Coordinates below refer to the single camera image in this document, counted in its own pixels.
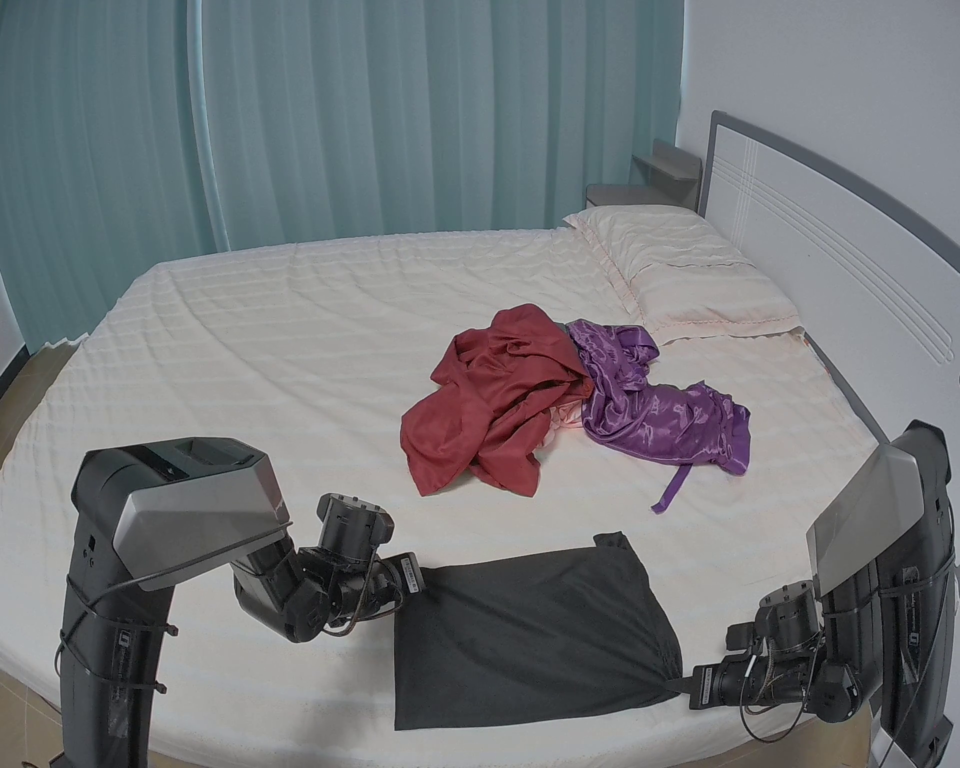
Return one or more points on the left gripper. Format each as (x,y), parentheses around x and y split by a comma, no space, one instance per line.
(382,589)

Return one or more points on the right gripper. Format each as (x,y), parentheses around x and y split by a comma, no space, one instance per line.
(731,682)

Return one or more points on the black T-shirt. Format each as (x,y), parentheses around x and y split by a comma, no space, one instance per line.
(525,630)

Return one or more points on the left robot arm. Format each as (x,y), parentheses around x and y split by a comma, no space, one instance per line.
(150,525)

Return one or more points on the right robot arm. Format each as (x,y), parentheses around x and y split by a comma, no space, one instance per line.
(885,562)

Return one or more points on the bed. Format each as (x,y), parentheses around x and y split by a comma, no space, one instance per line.
(300,375)

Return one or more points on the dark red garment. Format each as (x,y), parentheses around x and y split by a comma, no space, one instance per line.
(480,405)

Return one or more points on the pale pink garment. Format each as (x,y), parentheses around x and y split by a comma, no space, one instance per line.
(570,416)

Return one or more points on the purple garment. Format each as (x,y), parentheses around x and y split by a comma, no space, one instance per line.
(660,420)

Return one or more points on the cream pillow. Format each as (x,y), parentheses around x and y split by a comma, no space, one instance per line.
(690,270)

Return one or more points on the blue-green curtain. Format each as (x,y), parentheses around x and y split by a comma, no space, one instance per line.
(97,150)
(435,112)

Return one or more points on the grey bedside table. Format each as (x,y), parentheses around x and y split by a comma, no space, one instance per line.
(652,184)

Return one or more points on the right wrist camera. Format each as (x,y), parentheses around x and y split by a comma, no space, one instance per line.
(701,686)

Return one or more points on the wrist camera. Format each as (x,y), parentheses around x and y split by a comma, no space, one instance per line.
(701,686)
(412,574)

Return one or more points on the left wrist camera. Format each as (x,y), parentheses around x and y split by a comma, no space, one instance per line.
(412,574)

